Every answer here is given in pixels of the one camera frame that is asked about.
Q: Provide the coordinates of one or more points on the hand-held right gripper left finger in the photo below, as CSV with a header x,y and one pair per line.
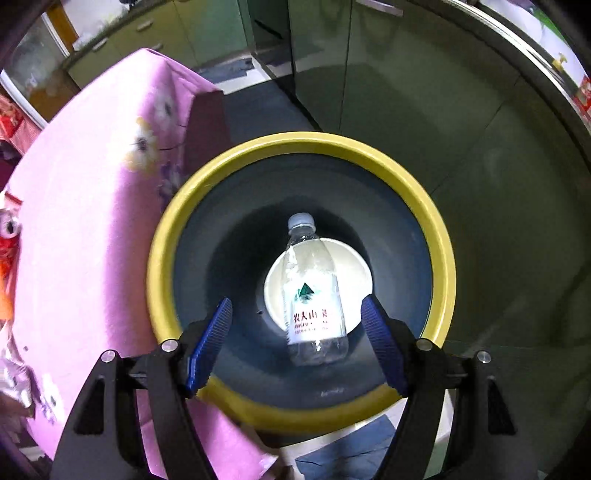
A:
x,y
210,341

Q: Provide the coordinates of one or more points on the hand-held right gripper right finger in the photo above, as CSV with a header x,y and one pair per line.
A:
x,y
383,341

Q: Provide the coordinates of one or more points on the white paper bowl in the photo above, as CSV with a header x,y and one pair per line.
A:
x,y
353,277

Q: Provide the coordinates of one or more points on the clear plastic water bottle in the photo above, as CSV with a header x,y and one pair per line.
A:
x,y
314,295

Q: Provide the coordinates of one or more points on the yellow rimmed grey bin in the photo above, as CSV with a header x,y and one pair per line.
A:
x,y
231,240

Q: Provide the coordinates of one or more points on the pink floral cloth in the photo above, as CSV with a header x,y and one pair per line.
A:
x,y
83,207

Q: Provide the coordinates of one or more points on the crumpled white paper wrapper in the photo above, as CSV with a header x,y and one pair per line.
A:
x,y
16,374

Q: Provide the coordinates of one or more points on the red orange printed packet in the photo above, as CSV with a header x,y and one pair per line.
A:
x,y
8,258

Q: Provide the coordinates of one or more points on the dark green base cabinets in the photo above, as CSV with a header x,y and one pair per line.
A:
x,y
415,115

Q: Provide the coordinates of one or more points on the red printed box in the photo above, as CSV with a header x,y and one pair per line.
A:
x,y
16,120

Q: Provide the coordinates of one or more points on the light green drawer cabinet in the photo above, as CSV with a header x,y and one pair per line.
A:
x,y
138,37

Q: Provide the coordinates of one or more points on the dark kitchen countertop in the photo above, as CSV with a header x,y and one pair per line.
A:
x,y
531,50

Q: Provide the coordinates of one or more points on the small yellow figure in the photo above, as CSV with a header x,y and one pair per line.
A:
x,y
561,60

